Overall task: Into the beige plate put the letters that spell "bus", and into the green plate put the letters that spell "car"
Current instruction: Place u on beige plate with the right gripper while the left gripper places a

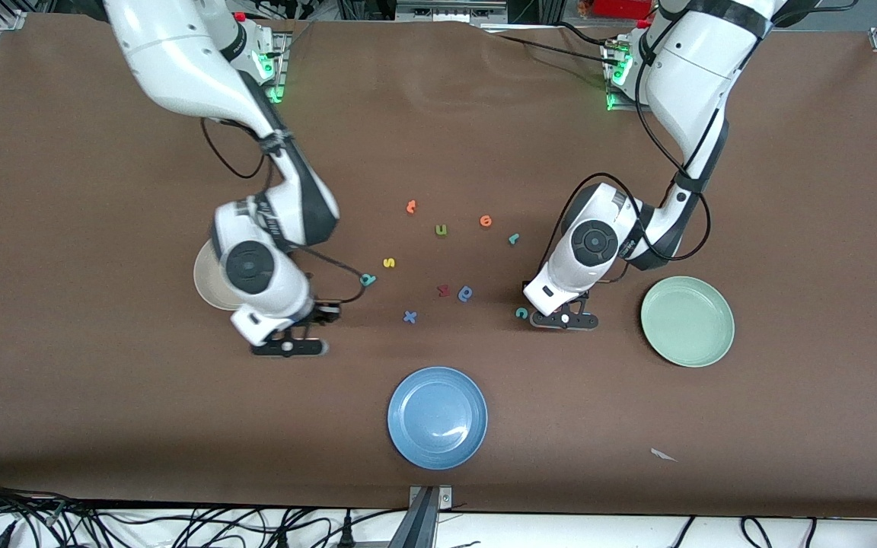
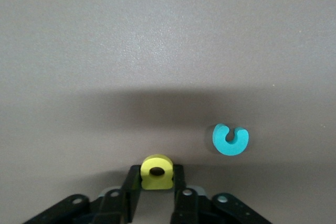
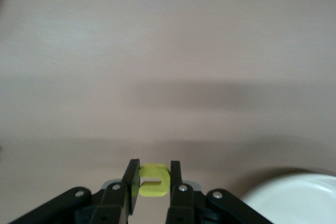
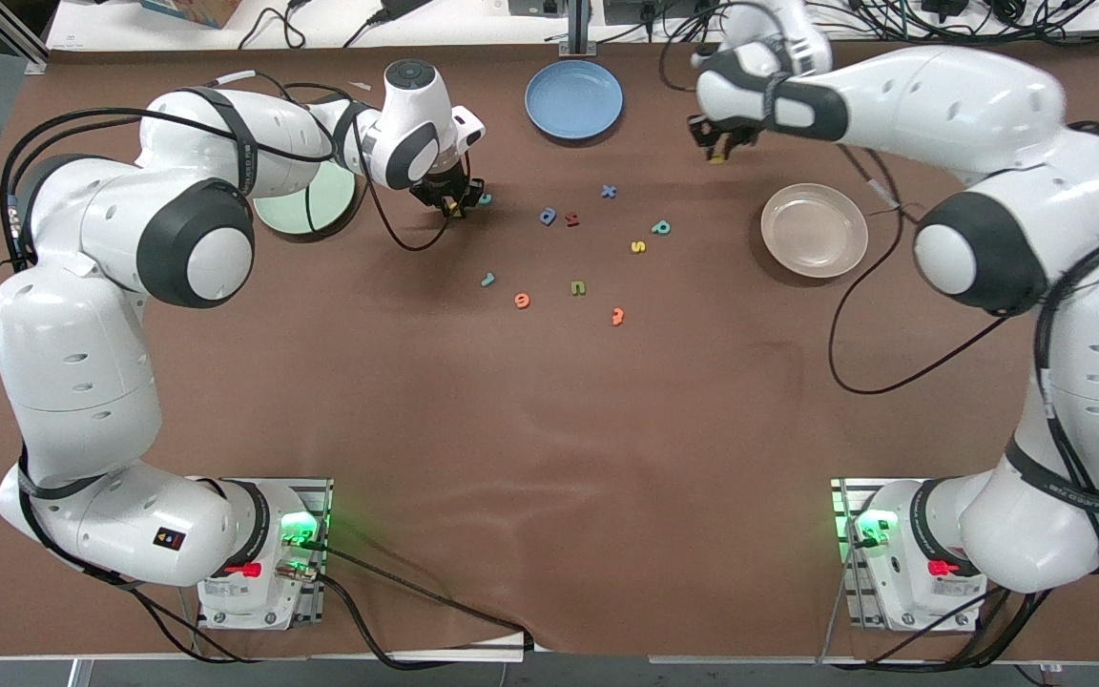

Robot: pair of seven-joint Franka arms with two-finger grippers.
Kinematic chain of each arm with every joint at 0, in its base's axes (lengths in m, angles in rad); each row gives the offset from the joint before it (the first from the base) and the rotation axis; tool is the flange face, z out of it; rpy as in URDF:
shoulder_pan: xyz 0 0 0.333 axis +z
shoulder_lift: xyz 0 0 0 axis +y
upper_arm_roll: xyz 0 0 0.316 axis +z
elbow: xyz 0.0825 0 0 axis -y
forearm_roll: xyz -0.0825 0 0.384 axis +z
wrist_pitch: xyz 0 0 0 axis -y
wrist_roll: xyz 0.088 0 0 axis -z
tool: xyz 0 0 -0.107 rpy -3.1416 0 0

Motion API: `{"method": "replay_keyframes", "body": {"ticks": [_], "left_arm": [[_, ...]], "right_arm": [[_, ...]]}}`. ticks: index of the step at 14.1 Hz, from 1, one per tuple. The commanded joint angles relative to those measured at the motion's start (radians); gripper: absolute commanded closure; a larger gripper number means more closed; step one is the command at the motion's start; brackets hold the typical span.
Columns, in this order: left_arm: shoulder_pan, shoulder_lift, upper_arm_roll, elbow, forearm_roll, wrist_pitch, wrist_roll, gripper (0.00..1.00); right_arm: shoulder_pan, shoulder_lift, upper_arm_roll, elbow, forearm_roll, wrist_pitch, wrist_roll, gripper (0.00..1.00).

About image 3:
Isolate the yellow foam letter u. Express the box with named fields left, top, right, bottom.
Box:
left=138, top=163, right=171, bottom=198

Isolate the brown table cover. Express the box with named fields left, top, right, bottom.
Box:
left=0, top=0, right=336, bottom=224

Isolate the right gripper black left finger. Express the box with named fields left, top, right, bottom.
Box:
left=7, top=158, right=141, bottom=224

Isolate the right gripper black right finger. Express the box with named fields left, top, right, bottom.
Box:
left=165, top=160, right=274, bottom=224

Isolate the beige round plate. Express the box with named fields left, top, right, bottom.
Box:
left=240, top=173, right=336, bottom=224

